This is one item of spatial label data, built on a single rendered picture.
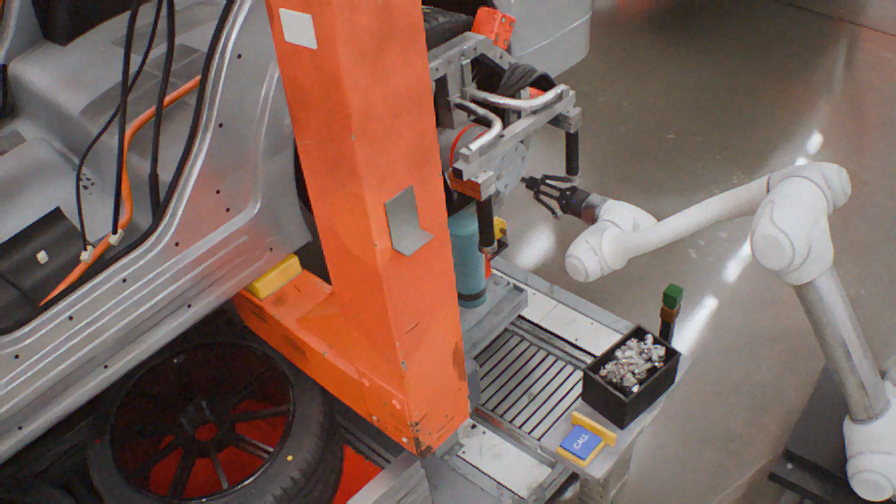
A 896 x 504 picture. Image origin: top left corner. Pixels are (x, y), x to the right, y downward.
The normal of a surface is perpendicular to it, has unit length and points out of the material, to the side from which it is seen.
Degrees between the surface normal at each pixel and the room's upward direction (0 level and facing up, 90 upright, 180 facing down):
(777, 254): 83
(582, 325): 0
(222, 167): 90
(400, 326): 90
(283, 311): 0
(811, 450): 2
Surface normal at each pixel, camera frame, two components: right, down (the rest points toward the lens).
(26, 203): 0.55, -0.13
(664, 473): -0.10, -0.76
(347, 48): 0.74, 0.38
